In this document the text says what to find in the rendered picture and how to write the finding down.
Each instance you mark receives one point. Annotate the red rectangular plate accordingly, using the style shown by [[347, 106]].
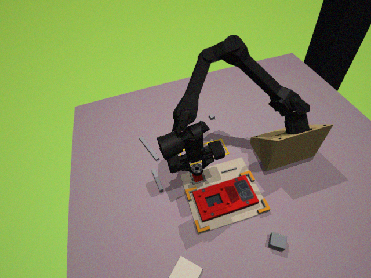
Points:
[[224, 198]]

